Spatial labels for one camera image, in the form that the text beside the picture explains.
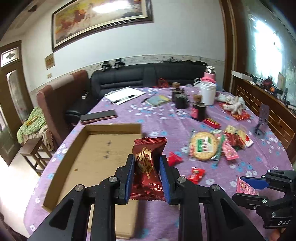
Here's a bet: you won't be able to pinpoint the pink long snack pack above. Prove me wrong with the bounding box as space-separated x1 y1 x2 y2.
236 176 259 195

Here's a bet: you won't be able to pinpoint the red crinkled candy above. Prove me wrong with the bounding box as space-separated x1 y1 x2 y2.
167 152 183 167

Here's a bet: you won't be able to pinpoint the round cracker pack green stripe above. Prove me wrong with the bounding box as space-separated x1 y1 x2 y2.
189 130 226 165

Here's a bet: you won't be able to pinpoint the dark red gold snack pack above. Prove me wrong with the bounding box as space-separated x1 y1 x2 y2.
130 137 167 201

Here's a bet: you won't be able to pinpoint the red candy bar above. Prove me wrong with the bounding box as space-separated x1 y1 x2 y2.
203 118 221 129

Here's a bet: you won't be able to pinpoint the person's hand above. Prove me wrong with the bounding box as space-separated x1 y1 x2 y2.
269 228 285 241

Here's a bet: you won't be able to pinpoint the white red small sachet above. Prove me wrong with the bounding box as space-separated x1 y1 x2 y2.
244 135 254 148

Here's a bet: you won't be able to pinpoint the red shiny snack pack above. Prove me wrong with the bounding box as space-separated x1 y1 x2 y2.
225 132 244 149

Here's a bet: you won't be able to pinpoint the purple phone stand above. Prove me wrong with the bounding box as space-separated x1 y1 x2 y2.
253 104 269 138

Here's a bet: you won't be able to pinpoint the shallow cardboard box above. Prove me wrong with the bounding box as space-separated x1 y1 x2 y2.
33 123 142 240

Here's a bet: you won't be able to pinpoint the purple floral tablecloth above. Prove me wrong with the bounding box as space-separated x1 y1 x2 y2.
24 97 292 240

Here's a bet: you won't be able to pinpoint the red foil bag under gloves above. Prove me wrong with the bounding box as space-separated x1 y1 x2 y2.
219 102 250 121

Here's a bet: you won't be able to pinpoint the wooden stool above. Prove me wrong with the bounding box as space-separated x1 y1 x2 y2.
20 138 52 177

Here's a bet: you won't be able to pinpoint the white work gloves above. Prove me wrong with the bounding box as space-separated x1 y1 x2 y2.
216 93 246 115

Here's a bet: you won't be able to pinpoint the black tea tin red label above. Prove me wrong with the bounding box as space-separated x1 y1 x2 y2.
191 94 206 121

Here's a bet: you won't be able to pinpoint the black smartphone in case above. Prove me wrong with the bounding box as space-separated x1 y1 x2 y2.
80 109 117 124

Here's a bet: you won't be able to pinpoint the white plastic jar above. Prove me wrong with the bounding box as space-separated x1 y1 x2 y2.
200 81 216 106

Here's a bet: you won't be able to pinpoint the green floral cloth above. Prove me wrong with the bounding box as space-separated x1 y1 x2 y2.
16 107 48 144

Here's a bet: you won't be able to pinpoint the black tea tin rear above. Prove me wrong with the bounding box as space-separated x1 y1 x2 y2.
172 82 189 109

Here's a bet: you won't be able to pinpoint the brown armchair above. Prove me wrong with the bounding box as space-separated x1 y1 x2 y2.
37 70 90 147

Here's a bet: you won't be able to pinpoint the pink thermos bottle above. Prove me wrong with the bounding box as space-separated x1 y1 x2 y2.
201 65 216 83

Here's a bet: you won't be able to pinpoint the white paper stack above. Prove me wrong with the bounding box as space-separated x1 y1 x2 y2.
104 86 145 105

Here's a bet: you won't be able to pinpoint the small book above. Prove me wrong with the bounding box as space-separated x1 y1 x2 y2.
145 95 171 107

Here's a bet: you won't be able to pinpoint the black pen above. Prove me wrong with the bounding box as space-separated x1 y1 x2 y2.
114 94 137 103

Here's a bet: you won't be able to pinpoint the black leather sofa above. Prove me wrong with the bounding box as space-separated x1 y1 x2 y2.
65 61 207 128

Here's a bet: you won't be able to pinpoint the framed horse painting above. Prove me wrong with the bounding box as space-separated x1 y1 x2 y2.
51 1 153 52

